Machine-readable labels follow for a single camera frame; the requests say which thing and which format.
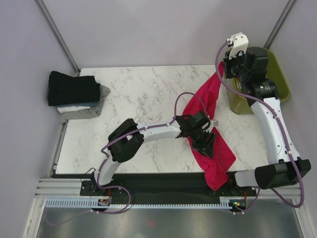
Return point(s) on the white slotted cable duct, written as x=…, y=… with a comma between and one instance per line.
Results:
x=100, y=204

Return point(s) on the left vertical aluminium post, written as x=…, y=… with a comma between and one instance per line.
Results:
x=57, y=34

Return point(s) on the aluminium frame rail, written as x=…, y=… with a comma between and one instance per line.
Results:
x=70, y=187

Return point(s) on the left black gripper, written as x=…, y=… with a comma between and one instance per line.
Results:
x=204, y=147

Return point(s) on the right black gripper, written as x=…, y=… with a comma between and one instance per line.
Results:
x=241, y=55

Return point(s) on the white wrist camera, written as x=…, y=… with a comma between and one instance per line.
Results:
x=214, y=123
x=238, y=44

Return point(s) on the folded black t shirt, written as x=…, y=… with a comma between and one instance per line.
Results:
x=65, y=90

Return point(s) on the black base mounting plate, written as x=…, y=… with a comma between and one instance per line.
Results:
x=176, y=187

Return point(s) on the vertical aluminium post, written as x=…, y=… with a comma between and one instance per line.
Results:
x=57, y=34
x=279, y=23

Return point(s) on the right vertical aluminium post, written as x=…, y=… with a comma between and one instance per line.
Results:
x=279, y=23

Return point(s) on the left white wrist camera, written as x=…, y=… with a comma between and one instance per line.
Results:
x=214, y=123

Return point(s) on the folded grey t shirt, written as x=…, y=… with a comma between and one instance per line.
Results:
x=92, y=112

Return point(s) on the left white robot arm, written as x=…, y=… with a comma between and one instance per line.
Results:
x=127, y=139

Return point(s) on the pink red t shirt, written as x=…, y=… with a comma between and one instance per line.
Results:
x=222, y=159

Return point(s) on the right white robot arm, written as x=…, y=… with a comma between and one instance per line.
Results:
x=285, y=166

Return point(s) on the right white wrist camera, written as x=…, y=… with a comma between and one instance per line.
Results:
x=238, y=44

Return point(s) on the olive green plastic basket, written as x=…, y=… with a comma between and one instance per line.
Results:
x=239, y=104

